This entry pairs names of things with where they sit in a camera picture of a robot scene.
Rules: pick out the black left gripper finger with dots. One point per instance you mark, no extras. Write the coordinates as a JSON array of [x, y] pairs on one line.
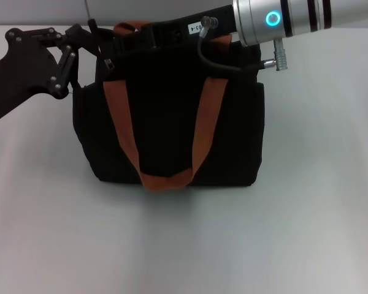
[[66, 67], [75, 32]]

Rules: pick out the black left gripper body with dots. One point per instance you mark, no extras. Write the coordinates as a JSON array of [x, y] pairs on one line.
[[18, 73]]

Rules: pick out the silver zipper pull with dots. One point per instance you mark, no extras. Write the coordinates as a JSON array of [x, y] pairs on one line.
[[109, 64]]

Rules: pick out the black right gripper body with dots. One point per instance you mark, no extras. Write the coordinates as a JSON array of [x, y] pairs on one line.
[[178, 30]]

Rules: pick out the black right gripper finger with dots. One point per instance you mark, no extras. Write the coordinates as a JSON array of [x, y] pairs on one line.
[[128, 44], [135, 56]]

